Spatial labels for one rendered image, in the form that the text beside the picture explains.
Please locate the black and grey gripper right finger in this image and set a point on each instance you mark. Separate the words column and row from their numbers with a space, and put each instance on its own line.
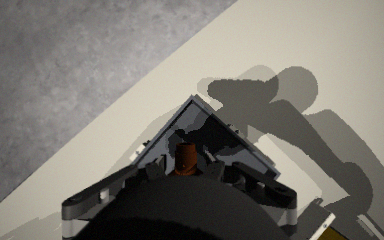
column 278, row 200

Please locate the yellow crate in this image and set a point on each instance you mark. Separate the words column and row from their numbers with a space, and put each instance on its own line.
column 330, row 234

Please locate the brown bottle with green base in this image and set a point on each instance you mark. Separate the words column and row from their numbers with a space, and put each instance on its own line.
column 185, row 160

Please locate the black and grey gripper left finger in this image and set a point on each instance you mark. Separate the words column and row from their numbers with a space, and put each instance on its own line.
column 80, row 208

